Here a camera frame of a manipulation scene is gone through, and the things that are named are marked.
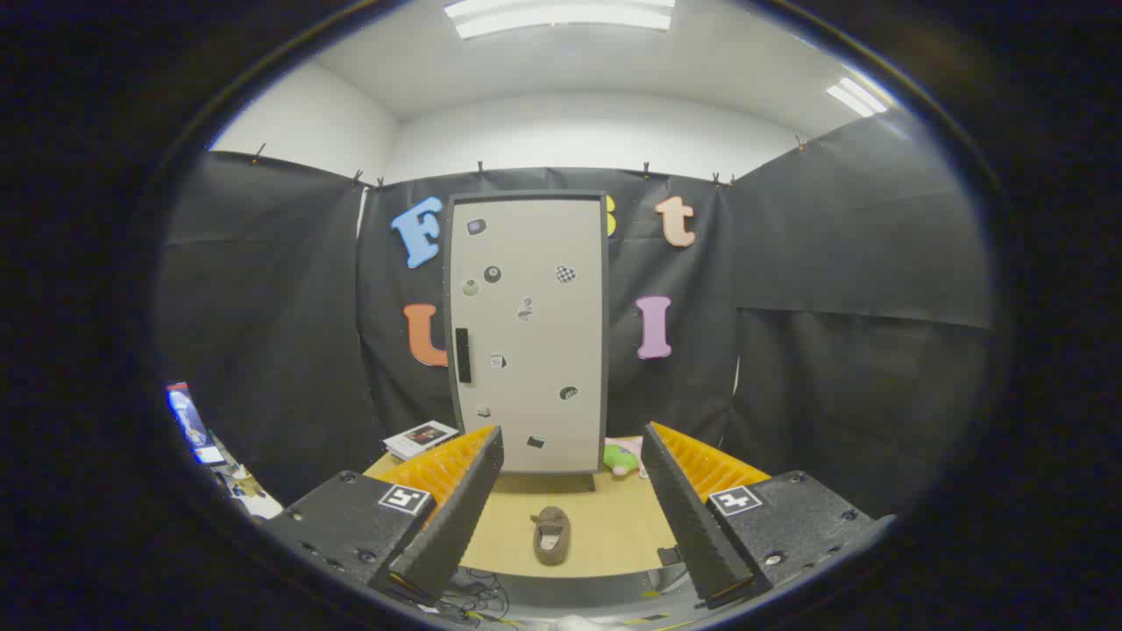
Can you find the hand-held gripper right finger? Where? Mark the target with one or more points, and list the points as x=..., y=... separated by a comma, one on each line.
x=692, y=526

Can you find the white shoe cabinet door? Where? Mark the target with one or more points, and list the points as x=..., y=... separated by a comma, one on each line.
x=535, y=394

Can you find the green plush toy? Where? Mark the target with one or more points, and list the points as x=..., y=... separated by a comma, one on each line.
x=619, y=457

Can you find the grey shoe cabinet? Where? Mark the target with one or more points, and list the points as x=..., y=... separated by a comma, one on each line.
x=606, y=350

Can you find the brown fuzzy slipper shoe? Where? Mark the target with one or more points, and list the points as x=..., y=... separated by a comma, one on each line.
x=551, y=539

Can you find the pink plush toy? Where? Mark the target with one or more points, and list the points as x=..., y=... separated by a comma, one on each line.
x=635, y=443

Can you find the white booklet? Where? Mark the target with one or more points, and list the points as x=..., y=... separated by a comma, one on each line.
x=425, y=436

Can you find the small ceiling light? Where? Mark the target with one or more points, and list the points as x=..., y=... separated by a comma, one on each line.
x=855, y=95

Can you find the blue and white board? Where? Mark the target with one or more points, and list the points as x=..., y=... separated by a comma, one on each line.
x=186, y=416

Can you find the black backdrop cloth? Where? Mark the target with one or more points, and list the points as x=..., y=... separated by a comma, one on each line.
x=833, y=263

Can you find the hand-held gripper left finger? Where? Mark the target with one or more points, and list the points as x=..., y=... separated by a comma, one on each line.
x=456, y=526

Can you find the long ceiling light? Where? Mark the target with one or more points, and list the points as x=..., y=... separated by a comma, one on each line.
x=561, y=16

